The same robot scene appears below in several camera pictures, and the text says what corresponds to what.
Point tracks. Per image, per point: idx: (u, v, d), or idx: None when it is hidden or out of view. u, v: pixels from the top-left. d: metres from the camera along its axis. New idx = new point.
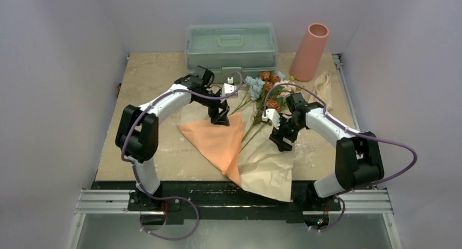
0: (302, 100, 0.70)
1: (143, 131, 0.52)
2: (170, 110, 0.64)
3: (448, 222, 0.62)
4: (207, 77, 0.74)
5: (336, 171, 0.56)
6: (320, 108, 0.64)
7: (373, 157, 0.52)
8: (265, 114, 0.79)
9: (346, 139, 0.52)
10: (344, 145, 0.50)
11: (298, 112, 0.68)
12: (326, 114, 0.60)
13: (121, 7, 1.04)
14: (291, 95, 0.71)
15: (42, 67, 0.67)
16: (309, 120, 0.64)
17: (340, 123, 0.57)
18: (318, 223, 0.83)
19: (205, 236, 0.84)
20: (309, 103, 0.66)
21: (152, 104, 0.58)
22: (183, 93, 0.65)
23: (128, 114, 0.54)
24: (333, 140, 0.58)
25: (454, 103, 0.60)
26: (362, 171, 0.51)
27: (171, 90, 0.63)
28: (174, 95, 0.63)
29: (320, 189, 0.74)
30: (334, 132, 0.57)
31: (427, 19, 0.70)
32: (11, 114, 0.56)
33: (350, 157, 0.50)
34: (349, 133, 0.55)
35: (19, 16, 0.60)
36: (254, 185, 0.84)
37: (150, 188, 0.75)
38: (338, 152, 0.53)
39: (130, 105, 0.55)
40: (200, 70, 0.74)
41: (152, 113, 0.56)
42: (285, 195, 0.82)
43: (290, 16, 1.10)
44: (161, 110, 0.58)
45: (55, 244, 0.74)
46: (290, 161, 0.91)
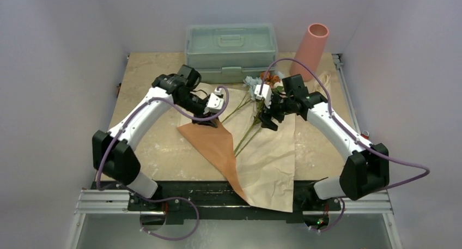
0: (301, 85, 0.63)
1: (117, 159, 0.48)
2: (149, 123, 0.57)
3: (448, 222, 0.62)
4: (193, 77, 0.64)
5: (341, 180, 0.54)
6: (322, 102, 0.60)
7: (381, 169, 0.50)
8: (259, 91, 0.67)
9: (357, 154, 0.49)
10: (356, 162, 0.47)
11: (299, 104, 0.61)
12: (332, 114, 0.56)
13: (121, 7, 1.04)
14: (290, 77, 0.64)
15: (42, 67, 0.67)
16: (310, 116, 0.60)
17: (350, 132, 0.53)
18: (318, 223, 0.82)
19: (205, 237, 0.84)
20: (310, 94, 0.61)
21: (123, 127, 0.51)
22: (161, 102, 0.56)
23: (97, 141, 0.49)
24: (339, 148, 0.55)
25: (453, 103, 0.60)
26: (369, 183, 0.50)
27: (146, 101, 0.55)
28: (150, 105, 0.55)
29: (320, 192, 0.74)
30: (342, 141, 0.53)
31: (427, 19, 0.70)
32: (11, 114, 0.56)
33: (360, 174, 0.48)
34: (360, 146, 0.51)
35: (20, 17, 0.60)
36: (259, 199, 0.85)
37: (149, 193, 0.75)
38: (347, 166, 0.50)
39: (99, 131, 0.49)
40: (186, 70, 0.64)
41: (123, 138, 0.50)
42: (288, 205, 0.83)
43: (290, 16, 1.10)
44: (135, 131, 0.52)
45: (55, 243, 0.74)
46: (291, 168, 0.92)
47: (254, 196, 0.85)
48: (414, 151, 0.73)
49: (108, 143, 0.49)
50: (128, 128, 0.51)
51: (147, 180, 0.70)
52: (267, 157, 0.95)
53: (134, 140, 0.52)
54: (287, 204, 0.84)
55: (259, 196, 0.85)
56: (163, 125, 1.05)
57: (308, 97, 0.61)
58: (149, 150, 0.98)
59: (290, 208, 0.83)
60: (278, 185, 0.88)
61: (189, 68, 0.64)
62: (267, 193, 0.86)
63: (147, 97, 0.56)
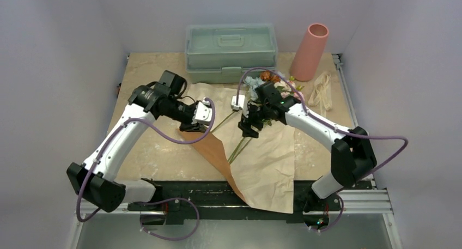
0: (274, 91, 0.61)
1: (93, 193, 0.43)
2: (129, 146, 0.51)
3: (448, 222, 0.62)
4: (176, 84, 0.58)
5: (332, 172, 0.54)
6: (298, 104, 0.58)
7: (365, 150, 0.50)
8: (236, 101, 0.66)
9: (339, 141, 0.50)
10: (339, 149, 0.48)
11: (276, 111, 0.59)
12: (308, 111, 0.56)
13: (121, 7, 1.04)
14: (262, 86, 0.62)
15: (42, 67, 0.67)
16: (289, 119, 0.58)
17: (327, 123, 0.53)
18: (318, 223, 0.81)
19: (205, 237, 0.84)
20: (285, 100, 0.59)
21: (98, 158, 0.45)
22: (139, 122, 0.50)
23: (72, 176, 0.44)
24: (322, 140, 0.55)
25: (453, 103, 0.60)
26: (358, 167, 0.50)
27: (121, 123, 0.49)
28: (126, 128, 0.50)
29: (320, 192, 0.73)
30: (323, 134, 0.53)
31: (427, 20, 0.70)
32: (11, 114, 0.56)
33: (346, 158, 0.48)
34: (340, 133, 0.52)
35: (19, 17, 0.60)
36: (259, 201, 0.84)
37: (147, 197, 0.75)
38: (333, 156, 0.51)
39: (72, 163, 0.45)
40: (168, 77, 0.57)
41: (99, 170, 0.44)
42: (289, 207, 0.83)
43: (290, 16, 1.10)
44: (111, 160, 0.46)
45: (55, 243, 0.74)
46: (291, 169, 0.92)
47: (254, 198, 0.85)
48: (414, 151, 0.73)
49: (82, 176, 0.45)
50: (103, 158, 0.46)
51: (141, 189, 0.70)
52: (267, 157, 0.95)
53: (111, 171, 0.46)
54: (287, 205, 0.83)
55: (259, 198, 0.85)
56: (163, 125, 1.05)
57: (283, 102, 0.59)
58: (149, 150, 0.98)
59: (290, 210, 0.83)
60: (278, 186, 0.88)
61: (171, 75, 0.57)
62: (267, 195, 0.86)
63: (123, 117, 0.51)
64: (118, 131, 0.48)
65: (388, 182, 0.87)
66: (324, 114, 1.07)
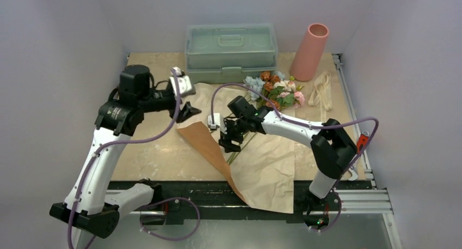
0: (247, 105, 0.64)
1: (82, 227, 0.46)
2: (110, 171, 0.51)
3: (447, 222, 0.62)
4: (138, 84, 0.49)
5: (321, 168, 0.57)
6: (271, 111, 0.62)
7: (342, 138, 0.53)
8: (213, 121, 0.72)
9: (316, 137, 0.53)
10: (317, 144, 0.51)
11: (253, 124, 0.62)
12: (281, 116, 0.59)
13: (121, 7, 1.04)
14: (233, 102, 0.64)
15: (42, 67, 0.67)
16: (267, 128, 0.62)
17: (301, 122, 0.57)
18: (318, 223, 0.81)
19: (205, 237, 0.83)
20: (259, 110, 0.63)
21: (77, 197, 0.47)
22: (111, 148, 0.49)
23: (59, 216, 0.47)
24: (302, 141, 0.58)
25: (453, 102, 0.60)
26: (341, 156, 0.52)
27: (92, 155, 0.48)
28: (99, 158, 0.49)
29: (319, 192, 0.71)
30: (301, 134, 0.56)
31: (427, 19, 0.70)
32: (11, 113, 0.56)
33: (327, 151, 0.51)
34: (315, 129, 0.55)
35: (20, 17, 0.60)
36: (259, 201, 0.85)
37: (144, 200, 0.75)
38: (315, 153, 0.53)
39: (55, 206, 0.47)
40: (125, 81, 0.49)
41: (82, 207, 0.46)
42: (289, 207, 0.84)
43: (290, 16, 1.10)
44: (92, 194, 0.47)
45: (54, 243, 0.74)
46: (291, 169, 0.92)
47: (255, 199, 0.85)
48: (415, 150, 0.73)
49: (68, 212, 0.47)
50: (83, 193, 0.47)
51: (138, 196, 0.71)
52: (267, 157, 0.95)
53: (96, 202, 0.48)
54: (287, 205, 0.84)
55: (259, 198, 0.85)
56: (163, 125, 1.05)
57: (257, 114, 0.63)
58: (149, 150, 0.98)
59: (291, 211, 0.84)
60: (278, 186, 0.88)
61: (127, 77, 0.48)
62: (267, 195, 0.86)
63: (95, 146, 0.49)
64: (91, 164, 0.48)
65: (388, 182, 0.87)
66: (324, 114, 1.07)
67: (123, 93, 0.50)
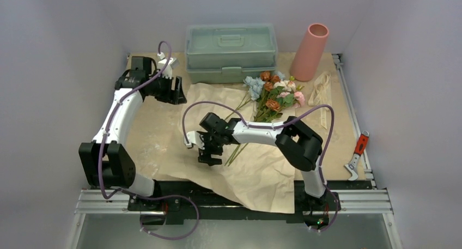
0: (217, 120, 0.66)
1: (112, 161, 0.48)
2: (128, 122, 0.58)
3: (448, 222, 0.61)
4: (147, 64, 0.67)
5: (293, 166, 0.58)
6: (241, 122, 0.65)
7: (304, 131, 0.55)
8: (187, 140, 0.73)
9: (279, 137, 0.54)
10: (283, 143, 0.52)
11: (226, 137, 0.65)
12: (248, 124, 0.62)
13: (121, 6, 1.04)
14: (205, 120, 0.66)
15: (42, 67, 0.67)
16: (239, 138, 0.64)
17: (265, 126, 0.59)
18: (317, 223, 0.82)
19: (205, 237, 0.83)
20: (230, 124, 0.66)
21: (107, 131, 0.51)
22: (131, 98, 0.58)
23: (86, 152, 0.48)
24: (272, 143, 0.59)
25: (454, 102, 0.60)
26: (309, 148, 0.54)
27: (117, 101, 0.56)
28: (123, 105, 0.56)
29: (314, 192, 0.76)
30: (267, 136, 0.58)
31: (427, 19, 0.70)
32: (11, 113, 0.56)
33: (293, 148, 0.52)
34: (277, 129, 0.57)
35: (20, 17, 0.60)
36: (259, 202, 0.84)
37: (146, 194, 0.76)
38: (283, 152, 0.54)
39: (83, 143, 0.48)
40: (137, 61, 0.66)
41: (113, 139, 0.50)
42: (289, 207, 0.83)
43: (290, 16, 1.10)
44: (119, 131, 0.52)
45: (54, 243, 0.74)
46: (292, 170, 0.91)
47: (254, 200, 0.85)
48: (415, 151, 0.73)
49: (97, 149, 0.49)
50: (111, 130, 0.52)
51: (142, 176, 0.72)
52: (267, 158, 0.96)
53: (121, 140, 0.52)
54: (289, 205, 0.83)
55: (260, 200, 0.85)
56: (163, 125, 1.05)
57: (228, 127, 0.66)
58: (149, 150, 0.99)
59: (292, 212, 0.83)
60: (279, 187, 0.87)
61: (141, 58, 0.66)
62: (267, 196, 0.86)
63: (116, 99, 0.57)
64: (116, 108, 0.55)
65: (389, 182, 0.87)
66: (324, 114, 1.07)
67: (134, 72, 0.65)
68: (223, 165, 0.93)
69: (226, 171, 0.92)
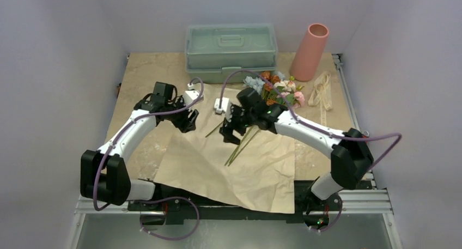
0: (259, 99, 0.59)
1: (110, 176, 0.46)
2: (137, 140, 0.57)
3: (448, 222, 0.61)
4: (169, 91, 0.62)
5: (333, 178, 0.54)
6: (286, 111, 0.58)
7: (363, 150, 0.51)
8: (220, 105, 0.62)
9: (335, 146, 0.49)
10: (339, 155, 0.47)
11: (264, 122, 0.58)
12: (298, 119, 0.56)
13: (121, 6, 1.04)
14: (244, 95, 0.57)
15: (42, 67, 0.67)
16: (280, 128, 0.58)
17: (320, 129, 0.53)
18: (318, 223, 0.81)
19: (205, 237, 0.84)
20: (272, 110, 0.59)
21: (113, 143, 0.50)
22: (146, 119, 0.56)
23: (87, 161, 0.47)
24: (320, 149, 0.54)
25: (454, 102, 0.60)
26: (361, 166, 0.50)
27: (131, 119, 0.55)
28: (136, 124, 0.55)
29: (321, 193, 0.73)
30: (319, 141, 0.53)
31: (427, 19, 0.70)
32: (11, 113, 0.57)
33: (348, 163, 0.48)
34: (335, 138, 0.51)
35: (20, 16, 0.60)
36: (259, 202, 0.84)
37: (146, 195, 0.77)
38: (333, 163, 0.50)
39: (87, 151, 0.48)
40: (159, 87, 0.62)
41: (116, 153, 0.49)
42: (290, 207, 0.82)
43: (290, 16, 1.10)
44: (125, 146, 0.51)
45: (54, 243, 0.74)
46: (292, 171, 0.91)
47: (254, 200, 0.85)
48: (415, 150, 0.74)
49: (99, 159, 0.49)
50: (117, 144, 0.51)
51: (140, 184, 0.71)
52: (267, 158, 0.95)
53: (126, 155, 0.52)
54: (289, 205, 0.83)
55: (260, 200, 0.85)
56: (163, 125, 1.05)
57: (271, 112, 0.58)
58: (149, 150, 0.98)
59: (292, 211, 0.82)
60: (279, 187, 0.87)
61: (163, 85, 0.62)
62: (268, 196, 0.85)
63: (131, 117, 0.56)
64: (128, 125, 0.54)
65: (388, 182, 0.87)
66: (324, 114, 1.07)
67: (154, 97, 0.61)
68: (223, 165, 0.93)
69: (226, 171, 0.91)
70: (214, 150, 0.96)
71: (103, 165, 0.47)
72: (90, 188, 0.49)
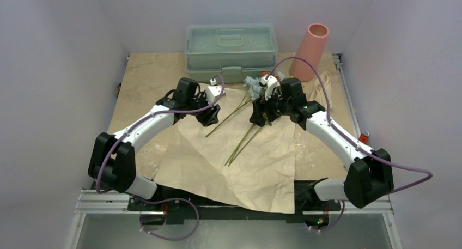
0: (300, 92, 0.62)
1: (117, 161, 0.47)
2: (152, 134, 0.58)
3: (448, 222, 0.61)
4: (192, 89, 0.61)
5: (344, 190, 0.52)
6: (323, 112, 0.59)
7: (385, 174, 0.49)
8: (266, 78, 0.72)
9: (358, 161, 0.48)
10: (358, 169, 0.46)
11: (297, 114, 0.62)
12: (331, 122, 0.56)
13: (121, 7, 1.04)
14: (288, 84, 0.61)
15: (42, 67, 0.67)
16: (310, 126, 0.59)
17: (350, 139, 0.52)
18: (318, 223, 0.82)
19: (205, 236, 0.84)
20: (309, 105, 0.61)
21: (128, 131, 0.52)
22: (164, 115, 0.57)
23: (101, 143, 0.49)
24: (342, 157, 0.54)
25: (454, 102, 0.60)
26: (375, 189, 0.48)
27: (151, 113, 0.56)
28: (153, 118, 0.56)
29: (323, 193, 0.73)
30: (344, 150, 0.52)
31: (427, 19, 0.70)
32: (11, 114, 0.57)
33: (364, 180, 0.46)
34: (362, 152, 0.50)
35: (19, 16, 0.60)
36: (260, 202, 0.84)
37: (147, 194, 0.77)
38: (350, 175, 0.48)
39: (104, 133, 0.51)
40: (182, 84, 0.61)
41: (128, 141, 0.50)
42: (290, 207, 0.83)
43: (290, 16, 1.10)
44: (139, 137, 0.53)
45: (55, 242, 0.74)
46: (291, 171, 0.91)
47: (254, 200, 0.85)
48: (415, 150, 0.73)
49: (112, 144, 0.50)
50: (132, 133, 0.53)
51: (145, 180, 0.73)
52: (267, 158, 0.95)
53: (136, 146, 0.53)
54: (289, 205, 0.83)
55: (260, 200, 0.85)
56: None
57: (307, 107, 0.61)
58: (149, 150, 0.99)
59: (292, 211, 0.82)
60: (279, 187, 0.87)
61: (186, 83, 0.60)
62: (268, 196, 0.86)
63: (151, 111, 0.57)
64: (146, 118, 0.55)
65: None
66: None
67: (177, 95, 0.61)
68: (223, 165, 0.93)
69: (226, 171, 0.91)
70: (214, 150, 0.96)
71: (114, 150, 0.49)
72: (97, 169, 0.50)
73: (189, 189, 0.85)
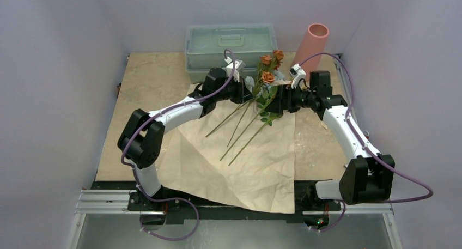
0: (326, 84, 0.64)
1: (147, 137, 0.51)
2: (177, 122, 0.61)
3: (449, 222, 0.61)
4: (218, 83, 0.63)
5: (340, 183, 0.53)
6: (343, 107, 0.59)
7: (384, 181, 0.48)
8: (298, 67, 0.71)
9: (360, 158, 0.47)
10: (357, 165, 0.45)
11: (318, 103, 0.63)
12: (347, 117, 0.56)
13: (121, 6, 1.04)
14: (317, 73, 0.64)
15: (42, 68, 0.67)
16: (327, 116, 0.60)
17: (360, 137, 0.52)
18: (317, 223, 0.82)
19: (205, 237, 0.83)
20: (333, 98, 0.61)
21: (161, 113, 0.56)
22: (193, 106, 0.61)
23: (136, 118, 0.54)
24: (347, 152, 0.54)
25: (454, 102, 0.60)
26: (367, 191, 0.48)
27: (182, 102, 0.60)
28: (184, 107, 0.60)
29: (322, 193, 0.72)
30: (351, 145, 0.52)
31: (427, 20, 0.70)
32: (11, 114, 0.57)
33: (359, 178, 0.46)
34: (366, 152, 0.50)
35: (20, 16, 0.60)
36: (260, 203, 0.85)
37: (151, 190, 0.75)
38: (348, 170, 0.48)
39: (139, 110, 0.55)
40: (208, 79, 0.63)
41: (159, 121, 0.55)
42: (290, 207, 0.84)
43: (290, 16, 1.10)
44: (170, 120, 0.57)
45: (55, 242, 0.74)
46: (291, 171, 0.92)
47: (254, 200, 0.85)
48: (415, 150, 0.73)
49: (144, 121, 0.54)
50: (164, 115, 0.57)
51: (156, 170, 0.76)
52: (267, 158, 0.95)
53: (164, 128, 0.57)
54: (289, 205, 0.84)
55: (260, 201, 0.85)
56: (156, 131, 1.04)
57: (329, 98, 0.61)
58: None
59: (292, 211, 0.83)
60: (279, 188, 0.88)
61: (212, 80, 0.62)
62: (268, 197, 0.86)
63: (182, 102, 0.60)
64: (177, 106, 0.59)
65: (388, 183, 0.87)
66: None
67: (206, 89, 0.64)
68: (223, 165, 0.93)
69: (226, 171, 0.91)
70: (213, 149, 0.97)
71: (145, 126, 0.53)
72: (127, 140, 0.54)
73: (188, 190, 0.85)
